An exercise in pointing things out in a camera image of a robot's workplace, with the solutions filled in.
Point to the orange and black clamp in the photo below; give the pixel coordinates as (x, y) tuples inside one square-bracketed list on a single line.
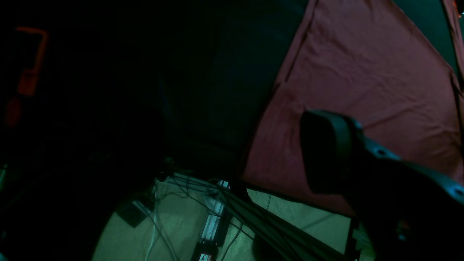
[(22, 58)]

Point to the red long-sleeve T-shirt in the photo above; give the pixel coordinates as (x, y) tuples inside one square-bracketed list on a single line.
[(392, 67)]

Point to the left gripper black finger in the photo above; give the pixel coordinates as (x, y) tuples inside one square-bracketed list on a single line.
[(409, 212)]

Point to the white power strip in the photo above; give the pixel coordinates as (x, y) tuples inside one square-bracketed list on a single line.
[(216, 225)]

